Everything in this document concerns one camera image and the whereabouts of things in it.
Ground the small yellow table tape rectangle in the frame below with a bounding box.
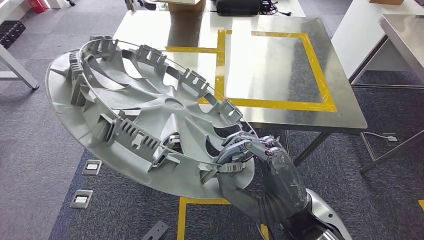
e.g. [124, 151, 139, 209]
[164, 45, 227, 100]

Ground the red fire extinguisher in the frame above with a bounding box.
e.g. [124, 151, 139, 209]
[27, 0, 46, 14]

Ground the black equipment case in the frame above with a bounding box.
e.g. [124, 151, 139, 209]
[215, 0, 261, 17]

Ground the white frame table leg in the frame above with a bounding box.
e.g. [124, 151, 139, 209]
[0, 44, 40, 90]

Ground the black robot torso part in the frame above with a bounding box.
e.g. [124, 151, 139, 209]
[141, 220, 169, 240]

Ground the stainless steel workbench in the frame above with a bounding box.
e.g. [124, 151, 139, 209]
[112, 9, 368, 168]

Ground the open cardboard box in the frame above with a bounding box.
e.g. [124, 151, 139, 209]
[167, 0, 206, 14]

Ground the white desk dark frame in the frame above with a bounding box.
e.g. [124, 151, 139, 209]
[331, 0, 424, 90]

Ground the closed cardboard box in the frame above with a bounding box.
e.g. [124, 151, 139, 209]
[369, 0, 405, 6]

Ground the stainless steel table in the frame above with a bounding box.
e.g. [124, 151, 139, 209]
[360, 13, 424, 175]

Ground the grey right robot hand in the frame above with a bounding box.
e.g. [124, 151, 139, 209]
[216, 131, 311, 220]

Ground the black coiled cable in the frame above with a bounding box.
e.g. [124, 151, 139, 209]
[259, 0, 292, 17]

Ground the floor socket with white insert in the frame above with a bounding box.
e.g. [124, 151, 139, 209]
[70, 189, 94, 210]
[82, 159, 103, 176]

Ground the floor socket with plug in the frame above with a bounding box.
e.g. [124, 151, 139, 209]
[382, 133, 401, 144]

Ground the large yellow table tape rectangle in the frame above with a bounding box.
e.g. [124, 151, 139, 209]
[198, 29, 338, 114]

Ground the grey plastic wheel cover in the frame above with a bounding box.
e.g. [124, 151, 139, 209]
[45, 35, 256, 200]

